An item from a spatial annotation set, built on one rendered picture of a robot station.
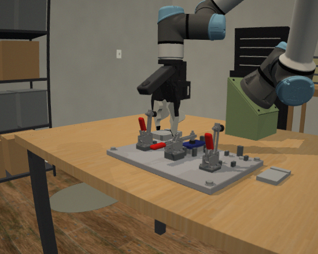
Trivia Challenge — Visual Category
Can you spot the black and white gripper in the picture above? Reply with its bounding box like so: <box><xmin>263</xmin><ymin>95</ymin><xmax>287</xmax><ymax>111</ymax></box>
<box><xmin>151</xmin><ymin>59</ymin><xmax>191</xmax><ymax>136</ymax></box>

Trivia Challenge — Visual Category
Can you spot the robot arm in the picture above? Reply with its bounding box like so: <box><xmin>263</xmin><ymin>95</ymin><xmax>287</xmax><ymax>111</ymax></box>
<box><xmin>137</xmin><ymin>0</ymin><xmax>318</xmax><ymax>109</ymax></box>

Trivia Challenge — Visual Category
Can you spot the red-handled toggle clamp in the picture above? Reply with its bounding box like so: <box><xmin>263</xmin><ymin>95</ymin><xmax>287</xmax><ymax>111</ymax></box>
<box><xmin>199</xmin><ymin>123</ymin><xmax>224</xmax><ymax>173</ymax></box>

